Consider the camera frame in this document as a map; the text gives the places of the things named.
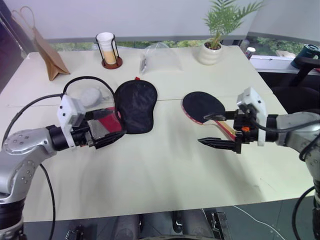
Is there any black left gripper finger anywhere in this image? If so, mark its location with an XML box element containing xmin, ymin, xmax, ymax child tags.
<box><xmin>93</xmin><ymin>130</ymin><xmax>128</xmax><ymax>151</ymax></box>
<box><xmin>86</xmin><ymin>107</ymin><xmax>116</xmax><ymax>120</ymax></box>

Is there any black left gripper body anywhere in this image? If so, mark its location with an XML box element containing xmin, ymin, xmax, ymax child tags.
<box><xmin>71</xmin><ymin>118</ymin><xmax>111</xmax><ymax>150</ymax></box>

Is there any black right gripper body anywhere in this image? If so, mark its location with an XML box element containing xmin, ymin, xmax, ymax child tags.
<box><xmin>233</xmin><ymin>103</ymin><xmax>260</xmax><ymax>155</ymax></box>

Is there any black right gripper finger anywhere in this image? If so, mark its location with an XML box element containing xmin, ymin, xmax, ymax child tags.
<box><xmin>203</xmin><ymin>110</ymin><xmax>237</xmax><ymax>122</ymax></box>
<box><xmin>197</xmin><ymin>136</ymin><xmax>237</xmax><ymax>151</ymax></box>

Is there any white fluffy pompom keychain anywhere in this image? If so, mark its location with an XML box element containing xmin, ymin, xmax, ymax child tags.
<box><xmin>80</xmin><ymin>87</ymin><xmax>116</xmax><ymax>108</ymax></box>

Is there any red black ping-pong paddle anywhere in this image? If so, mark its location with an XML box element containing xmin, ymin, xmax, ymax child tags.
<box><xmin>180</xmin><ymin>91</ymin><xmax>238</xmax><ymax>141</ymax></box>

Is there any black paddle cover bag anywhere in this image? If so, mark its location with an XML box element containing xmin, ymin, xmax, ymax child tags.
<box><xmin>98</xmin><ymin>76</ymin><xmax>159</xmax><ymax>135</ymax></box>

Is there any green plant in white pot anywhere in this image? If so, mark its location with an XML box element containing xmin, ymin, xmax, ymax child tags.
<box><xmin>194</xmin><ymin>0</ymin><xmax>266</xmax><ymax>66</ymax></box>

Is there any black office chair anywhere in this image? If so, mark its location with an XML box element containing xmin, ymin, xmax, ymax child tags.
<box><xmin>258</xmin><ymin>56</ymin><xmax>320</xmax><ymax>115</ymax></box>

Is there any stack of white paper cups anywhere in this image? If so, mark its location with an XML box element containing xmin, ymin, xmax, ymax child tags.
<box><xmin>96</xmin><ymin>32</ymin><xmax>118</xmax><ymax>65</ymax></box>

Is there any red and white can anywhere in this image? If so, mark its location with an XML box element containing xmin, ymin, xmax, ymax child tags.
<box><xmin>245</xmin><ymin>46</ymin><xmax>256</xmax><ymax>60</ymax></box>

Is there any brown paper bag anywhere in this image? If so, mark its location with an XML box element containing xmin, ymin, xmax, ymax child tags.
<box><xmin>11</xmin><ymin>6</ymin><xmax>71</xmax><ymax>82</ymax></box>

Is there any black metal latch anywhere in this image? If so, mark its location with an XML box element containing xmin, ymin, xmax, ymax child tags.
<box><xmin>66</xmin><ymin>224</ymin><xmax>86</xmax><ymax>240</ymax></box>
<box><xmin>211</xmin><ymin>211</ymin><xmax>227</xmax><ymax>237</ymax></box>

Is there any clear plastic bag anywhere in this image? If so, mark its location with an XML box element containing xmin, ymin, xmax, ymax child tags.
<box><xmin>139</xmin><ymin>41</ymin><xmax>185</xmax><ymax>76</ymax></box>

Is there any dark teal jug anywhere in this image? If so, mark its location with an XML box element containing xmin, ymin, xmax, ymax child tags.
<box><xmin>299</xmin><ymin>43</ymin><xmax>320</xmax><ymax>61</ymax></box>

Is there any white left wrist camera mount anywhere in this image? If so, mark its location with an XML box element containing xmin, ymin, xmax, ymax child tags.
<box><xmin>56</xmin><ymin>94</ymin><xmax>87</xmax><ymax>149</ymax></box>

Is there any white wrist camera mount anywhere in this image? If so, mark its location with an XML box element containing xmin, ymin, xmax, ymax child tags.
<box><xmin>56</xmin><ymin>94</ymin><xmax>87</xmax><ymax>149</ymax></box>
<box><xmin>236</xmin><ymin>87</ymin><xmax>267</xmax><ymax>147</ymax></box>

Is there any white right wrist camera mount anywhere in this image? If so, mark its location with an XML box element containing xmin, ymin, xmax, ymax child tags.
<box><xmin>236</xmin><ymin>87</ymin><xmax>267</xmax><ymax>147</ymax></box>

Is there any black wire cup holder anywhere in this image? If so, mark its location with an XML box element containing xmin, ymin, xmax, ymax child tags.
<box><xmin>95</xmin><ymin>33</ymin><xmax>124</xmax><ymax>70</ymax></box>

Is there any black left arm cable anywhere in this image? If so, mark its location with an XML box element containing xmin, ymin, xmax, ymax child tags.
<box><xmin>1</xmin><ymin>75</ymin><xmax>117</xmax><ymax>240</ymax></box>

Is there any thin white floor cable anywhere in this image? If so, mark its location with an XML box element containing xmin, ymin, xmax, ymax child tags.
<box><xmin>232</xmin><ymin>204</ymin><xmax>285</xmax><ymax>240</ymax></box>

